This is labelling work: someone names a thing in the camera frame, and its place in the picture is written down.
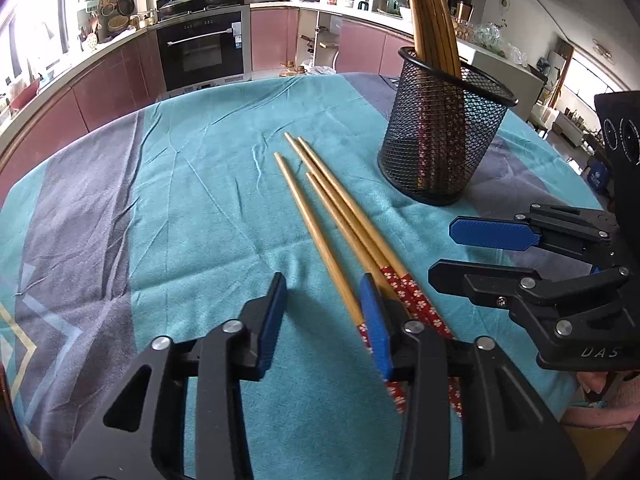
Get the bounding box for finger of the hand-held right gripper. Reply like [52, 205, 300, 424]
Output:
[428, 259, 633, 347]
[449, 203, 623, 261]

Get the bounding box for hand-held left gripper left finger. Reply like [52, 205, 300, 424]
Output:
[60, 272, 288, 480]

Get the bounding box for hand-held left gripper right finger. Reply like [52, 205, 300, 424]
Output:
[359, 273, 586, 480]

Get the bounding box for black mesh utensil holder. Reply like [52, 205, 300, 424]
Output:
[377, 46, 521, 207]

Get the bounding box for red floral wooden chopstick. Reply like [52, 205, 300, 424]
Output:
[274, 152, 408, 413]
[285, 132, 441, 336]
[306, 172, 396, 306]
[298, 136, 463, 418]

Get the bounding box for bunch of wooden chopsticks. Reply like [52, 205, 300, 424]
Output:
[401, 0, 466, 191]

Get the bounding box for person's right hand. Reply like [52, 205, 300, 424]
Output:
[576, 370, 640, 408]

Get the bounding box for teal and grey tablecloth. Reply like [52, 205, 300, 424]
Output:
[0, 71, 606, 480]

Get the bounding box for plastic bag of greens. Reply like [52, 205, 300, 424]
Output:
[475, 22, 501, 48]

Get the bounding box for black built-in oven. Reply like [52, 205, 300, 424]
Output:
[156, 6, 252, 93]

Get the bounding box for pink base cabinets under window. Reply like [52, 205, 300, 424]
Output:
[0, 27, 166, 201]

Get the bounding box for pink base cabinets under peninsula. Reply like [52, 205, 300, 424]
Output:
[250, 7, 421, 78]

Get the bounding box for white kitchen countertop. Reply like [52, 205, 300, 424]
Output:
[0, 0, 548, 126]

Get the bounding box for large kitchen window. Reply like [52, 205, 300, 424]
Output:
[0, 0, 71, 91]

